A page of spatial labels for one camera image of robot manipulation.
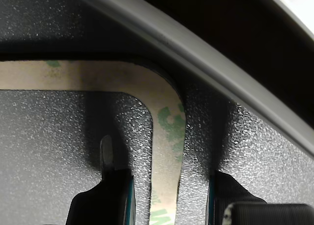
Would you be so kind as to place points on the grey pad with camouflage border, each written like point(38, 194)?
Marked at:
point(166, 141)

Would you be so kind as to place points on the dark textured tray pad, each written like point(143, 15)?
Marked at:
point(61, 136)

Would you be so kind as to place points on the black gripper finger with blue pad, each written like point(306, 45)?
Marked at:
point(220, 193)
point(103, 205)

